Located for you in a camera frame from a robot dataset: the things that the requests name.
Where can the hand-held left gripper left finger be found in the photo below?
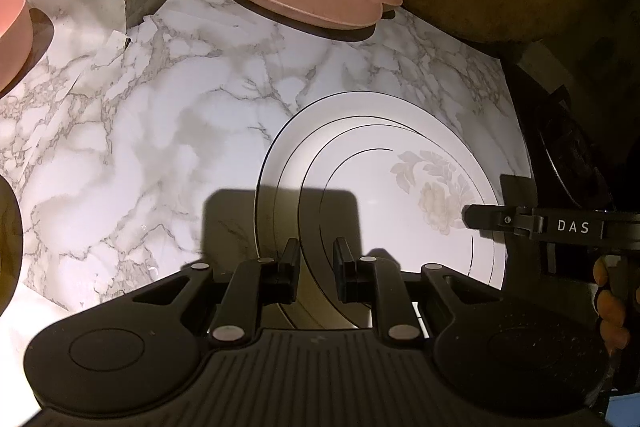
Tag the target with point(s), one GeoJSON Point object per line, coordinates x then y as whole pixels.
{"type": "Point", "coordinates": [289, 272]}

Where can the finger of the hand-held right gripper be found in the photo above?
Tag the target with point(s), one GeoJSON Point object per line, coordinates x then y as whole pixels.
{"type": "Point", "coordinates": [495, 219]}

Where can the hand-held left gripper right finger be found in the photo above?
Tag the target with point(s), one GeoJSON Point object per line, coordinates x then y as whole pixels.
{"type": "Point", "coordinates": [346, 274]}

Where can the white floral plate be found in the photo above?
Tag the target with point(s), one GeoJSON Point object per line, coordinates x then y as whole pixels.
{"type": "Point", "coordinates": [400, 187]}

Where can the person's right hand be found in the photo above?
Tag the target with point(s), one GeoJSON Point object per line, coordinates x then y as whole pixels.
{"type": "Point", "coordinates": [614, 307]}

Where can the black gas stove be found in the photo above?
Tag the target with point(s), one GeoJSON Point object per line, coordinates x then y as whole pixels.
{"type": "Point", "coordinates": [575, 142]}

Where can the dark brown round dish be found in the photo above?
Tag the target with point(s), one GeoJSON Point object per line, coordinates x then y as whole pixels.
{"type": "Point", "coordinates": [7, 247]}

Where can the pink bowl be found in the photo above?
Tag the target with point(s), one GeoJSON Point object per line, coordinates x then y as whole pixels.
{"type": "Point", "coordinates": [10, 37]}

